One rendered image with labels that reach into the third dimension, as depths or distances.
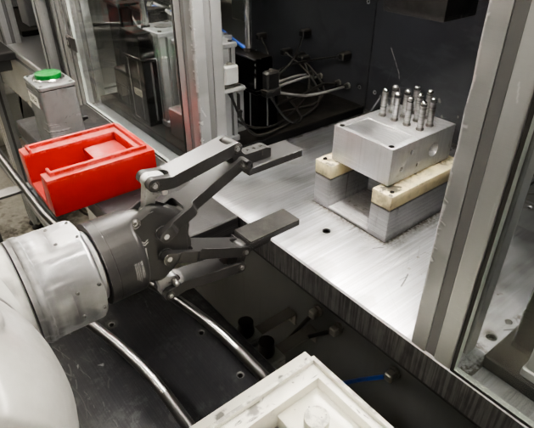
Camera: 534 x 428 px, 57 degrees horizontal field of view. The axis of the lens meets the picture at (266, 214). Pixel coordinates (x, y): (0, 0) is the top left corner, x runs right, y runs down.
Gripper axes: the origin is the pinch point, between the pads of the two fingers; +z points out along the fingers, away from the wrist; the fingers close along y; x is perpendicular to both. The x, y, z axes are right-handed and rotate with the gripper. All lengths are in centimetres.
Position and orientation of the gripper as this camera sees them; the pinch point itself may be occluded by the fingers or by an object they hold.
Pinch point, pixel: (273, 191)
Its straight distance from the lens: 53.1
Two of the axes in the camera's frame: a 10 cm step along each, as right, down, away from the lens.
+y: 0.0, -8.4, -5.5
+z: 7.8, -3.4, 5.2
